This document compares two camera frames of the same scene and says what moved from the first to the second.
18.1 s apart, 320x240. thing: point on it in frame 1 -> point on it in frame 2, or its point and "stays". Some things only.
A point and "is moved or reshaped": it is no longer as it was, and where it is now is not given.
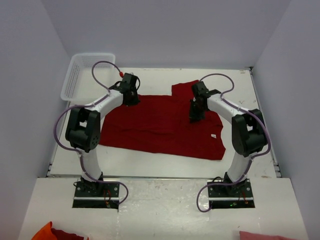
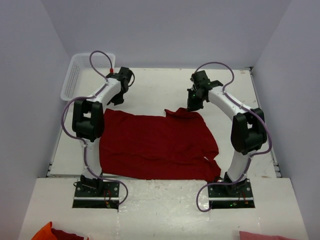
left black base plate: x=97 y=195 stays
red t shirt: x=160 y=125 is moved or reshaped
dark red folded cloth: x=61 y=235 stays
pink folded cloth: x=246 y=235 stays
